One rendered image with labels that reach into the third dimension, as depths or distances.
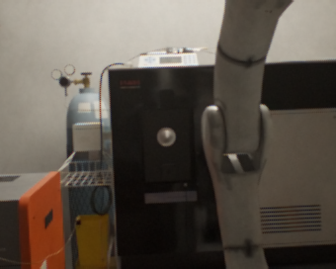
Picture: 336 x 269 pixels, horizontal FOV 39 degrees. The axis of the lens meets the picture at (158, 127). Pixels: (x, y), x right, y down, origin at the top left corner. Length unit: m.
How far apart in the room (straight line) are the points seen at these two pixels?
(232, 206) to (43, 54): 2.14
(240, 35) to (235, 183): 0.23
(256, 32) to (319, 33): 2.29
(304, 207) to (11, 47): 1.84
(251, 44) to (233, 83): 0.07
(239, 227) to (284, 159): 0.93
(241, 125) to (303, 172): 0.98
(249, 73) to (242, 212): 0.21
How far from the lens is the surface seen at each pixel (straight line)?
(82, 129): 1.88
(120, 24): 2.75
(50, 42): 2.77
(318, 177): 1.71
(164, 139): 1.57
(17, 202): 1.03
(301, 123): 1.67
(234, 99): 0.72
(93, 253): 1.68
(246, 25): 0.65
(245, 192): 0.76
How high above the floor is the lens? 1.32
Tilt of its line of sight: 3 degrees down
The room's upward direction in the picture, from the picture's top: 2 degrees counter-clockwise
